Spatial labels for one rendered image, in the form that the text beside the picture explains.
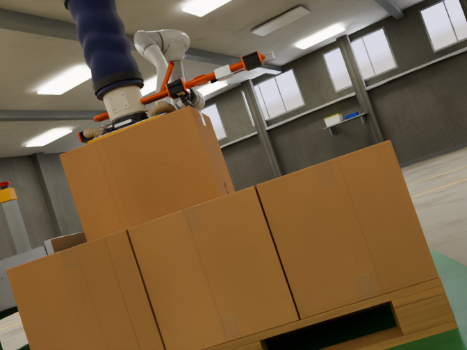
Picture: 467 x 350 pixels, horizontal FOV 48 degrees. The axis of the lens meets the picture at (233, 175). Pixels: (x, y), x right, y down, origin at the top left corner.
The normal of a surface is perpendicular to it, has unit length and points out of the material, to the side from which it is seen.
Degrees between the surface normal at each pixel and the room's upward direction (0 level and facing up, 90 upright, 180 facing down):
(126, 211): 90
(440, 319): 90
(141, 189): 90
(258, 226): 90
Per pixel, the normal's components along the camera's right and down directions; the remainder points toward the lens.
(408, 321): -0.12, -0.01
